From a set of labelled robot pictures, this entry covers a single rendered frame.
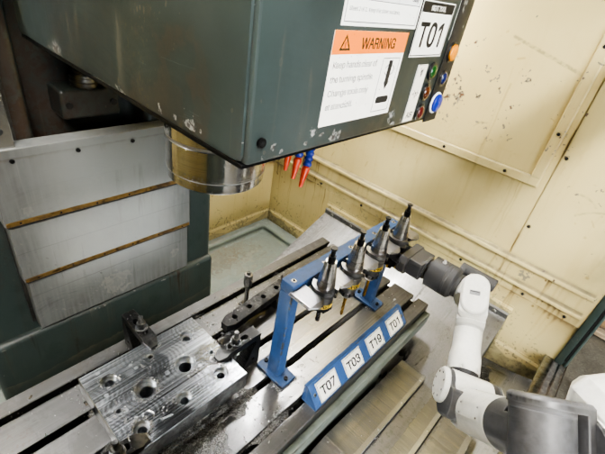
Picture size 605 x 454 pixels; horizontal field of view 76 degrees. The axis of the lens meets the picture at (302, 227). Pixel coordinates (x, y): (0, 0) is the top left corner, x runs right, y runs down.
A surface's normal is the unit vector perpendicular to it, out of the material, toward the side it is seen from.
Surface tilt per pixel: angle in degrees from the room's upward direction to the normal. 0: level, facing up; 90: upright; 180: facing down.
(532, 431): 61
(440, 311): 24
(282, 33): 90
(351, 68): 90
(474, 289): 29
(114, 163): 90
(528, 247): 90
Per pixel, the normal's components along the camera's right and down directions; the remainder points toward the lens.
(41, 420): 0.15, -0.83
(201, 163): -0.07, 0.54
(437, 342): -0.14, -0.62
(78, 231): 0.72, 0.46
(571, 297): -0.67, 0.32
